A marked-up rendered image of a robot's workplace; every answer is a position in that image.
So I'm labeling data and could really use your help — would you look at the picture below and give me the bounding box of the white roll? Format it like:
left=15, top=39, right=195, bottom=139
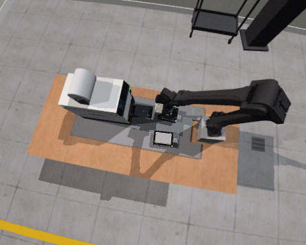
left=67, top=68, right=96, bottom=103

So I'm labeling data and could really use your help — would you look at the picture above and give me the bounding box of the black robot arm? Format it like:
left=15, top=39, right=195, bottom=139
left=155, top=79, right=291, bottom=136

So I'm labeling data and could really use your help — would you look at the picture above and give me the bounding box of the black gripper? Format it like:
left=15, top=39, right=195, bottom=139
left=162, top=100, right=174, bottom=115

